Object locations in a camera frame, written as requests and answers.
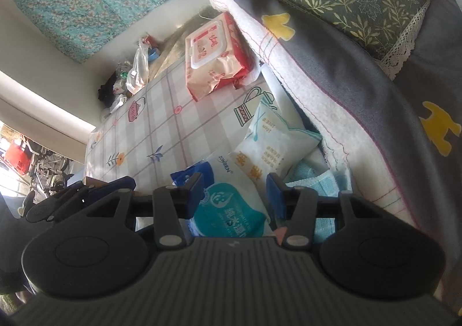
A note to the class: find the red pink wet wipes pack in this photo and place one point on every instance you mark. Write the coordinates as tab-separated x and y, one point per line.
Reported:
217	55

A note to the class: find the light blue towel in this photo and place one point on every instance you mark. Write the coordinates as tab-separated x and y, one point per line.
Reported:
329	184

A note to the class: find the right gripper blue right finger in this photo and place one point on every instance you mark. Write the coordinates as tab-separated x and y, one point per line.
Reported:
298	206

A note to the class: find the small white plastic bag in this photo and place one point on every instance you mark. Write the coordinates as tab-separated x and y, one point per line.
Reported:
138	76

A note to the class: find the white cotton swab bag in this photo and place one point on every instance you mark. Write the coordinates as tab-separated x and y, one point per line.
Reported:
271	146

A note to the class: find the pink plush toy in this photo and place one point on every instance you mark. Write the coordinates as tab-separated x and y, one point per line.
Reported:
279	233

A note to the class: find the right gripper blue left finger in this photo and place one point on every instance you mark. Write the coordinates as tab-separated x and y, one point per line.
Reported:
172	204

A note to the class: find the grey white quilted blanket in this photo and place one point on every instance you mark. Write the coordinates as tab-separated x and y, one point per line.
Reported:
398	135

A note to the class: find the blue teal wet wipes pack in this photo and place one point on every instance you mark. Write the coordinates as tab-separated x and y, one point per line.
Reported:
231	206

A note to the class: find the brown cardboard box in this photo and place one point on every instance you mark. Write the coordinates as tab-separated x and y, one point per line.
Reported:
92	181

